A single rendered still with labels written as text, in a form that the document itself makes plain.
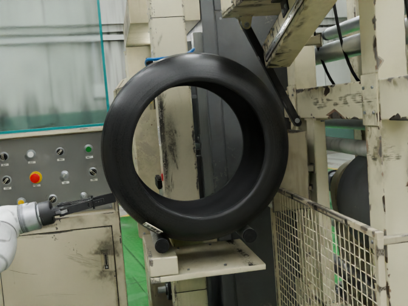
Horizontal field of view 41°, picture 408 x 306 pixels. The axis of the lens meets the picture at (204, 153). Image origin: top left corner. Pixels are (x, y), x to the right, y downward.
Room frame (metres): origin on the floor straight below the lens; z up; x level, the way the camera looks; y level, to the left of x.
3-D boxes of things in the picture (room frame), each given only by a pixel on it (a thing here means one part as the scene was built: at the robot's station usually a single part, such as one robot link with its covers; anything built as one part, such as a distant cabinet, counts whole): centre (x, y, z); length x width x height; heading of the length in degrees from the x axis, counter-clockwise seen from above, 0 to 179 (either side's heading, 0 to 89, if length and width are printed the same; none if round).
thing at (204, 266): (1.87, 0.04, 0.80); 0.37 x 0.36 x 0.02; 99
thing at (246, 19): (2.04, -0.19, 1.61); 0.06 x 0.06 x 0.05; 9
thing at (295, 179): (2.14, -0.30, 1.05); 0.20 x 0.15 x 0.30; 9
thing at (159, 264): (1.84, 0.18, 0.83); 0.36 x 0.09 x 0.06; 9
